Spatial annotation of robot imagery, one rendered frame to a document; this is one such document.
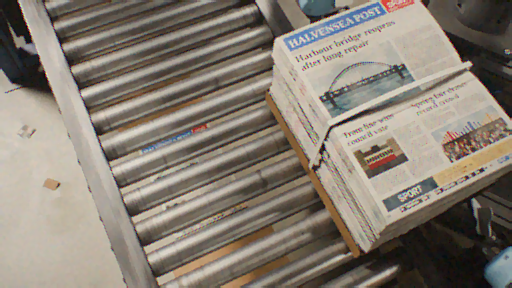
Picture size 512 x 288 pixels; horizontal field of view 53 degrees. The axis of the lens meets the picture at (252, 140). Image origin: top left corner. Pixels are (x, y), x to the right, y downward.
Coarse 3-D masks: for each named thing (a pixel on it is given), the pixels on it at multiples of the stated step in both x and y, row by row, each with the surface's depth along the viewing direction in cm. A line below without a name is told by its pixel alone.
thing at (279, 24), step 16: (256, 0) 122; (272, 0) 123; (272, 16) 121; (272, 32) 119; (288, 32) 119; (400, 240) 100; (416, 240) 100; (416, 256) 98; (432, 256) 99; (416, 272) 98; (432, 272) 97
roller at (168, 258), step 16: (288, 192) 103; (304, 192) 103; (256, 208) 101; (272, 208) 101; (288, 208) 101; (304, 208) 103; (224, 224) 99; (240, 224) 99; (256, 224) 100; (272, 224) 102; (176, 240) 98; (192, 240) 97; (208, 240) 97; (224, 240) 98; (160, 256) 95; (176, 256) 96; (192, 256) 97; (160, 272) 95
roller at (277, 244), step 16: (304, 224) 100; (320, 224) 100; (256, 240) 99; (272, 240) 98; (288, 240) 98; (304, 240) 99; (224, 256) 97; (240, 256) 96; (256, 256) 97; (272, 256) 98; (192, 272) 95; (208, 272) 95; (224, 272) 95; (240, 272) 96
